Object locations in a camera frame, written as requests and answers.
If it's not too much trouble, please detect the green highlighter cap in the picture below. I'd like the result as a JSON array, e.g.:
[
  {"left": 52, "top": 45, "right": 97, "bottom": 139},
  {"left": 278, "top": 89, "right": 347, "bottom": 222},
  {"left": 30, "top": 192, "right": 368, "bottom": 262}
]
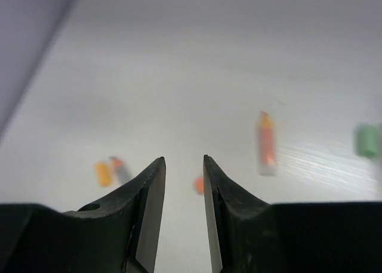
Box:
[{"left": 355, "top": 124, "right": 380, "bottom": 159}]

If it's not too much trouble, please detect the orange highlighter cap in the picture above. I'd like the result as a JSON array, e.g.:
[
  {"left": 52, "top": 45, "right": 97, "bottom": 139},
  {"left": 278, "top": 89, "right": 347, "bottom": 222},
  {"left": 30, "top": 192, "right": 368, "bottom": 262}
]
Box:
[{"left": 194, "top": 177, "right": 204, "bottom": 194}]

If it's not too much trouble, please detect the small orange cap left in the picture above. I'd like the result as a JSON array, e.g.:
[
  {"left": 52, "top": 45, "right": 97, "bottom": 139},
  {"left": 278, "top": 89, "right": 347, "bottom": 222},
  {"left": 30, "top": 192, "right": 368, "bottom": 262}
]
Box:
[{"left": 94, "top": 162, "right": 113, "bottom": 187}]

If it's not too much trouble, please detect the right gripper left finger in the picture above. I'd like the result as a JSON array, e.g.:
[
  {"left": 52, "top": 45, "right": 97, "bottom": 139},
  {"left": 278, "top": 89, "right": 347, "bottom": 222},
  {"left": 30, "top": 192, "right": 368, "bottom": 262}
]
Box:
[{"left": 1, "top": 157, "right": 166, "bottom": 272}]

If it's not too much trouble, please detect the orange highlighter pen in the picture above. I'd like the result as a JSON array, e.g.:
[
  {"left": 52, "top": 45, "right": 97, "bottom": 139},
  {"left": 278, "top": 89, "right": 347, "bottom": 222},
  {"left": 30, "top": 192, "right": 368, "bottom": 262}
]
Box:
[
  {"left": 257, "top": 112, "right": 277, "bottom": 176},
  {"left": 109, "top": 157, "right": 132, "bottom": 184}
]

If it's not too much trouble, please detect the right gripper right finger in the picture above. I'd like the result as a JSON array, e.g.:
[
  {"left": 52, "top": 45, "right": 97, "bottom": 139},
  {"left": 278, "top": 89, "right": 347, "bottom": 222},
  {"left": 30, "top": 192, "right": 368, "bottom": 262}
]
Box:
[{"left": 204, "top": 156, "right": 381, "bottom": 272}]

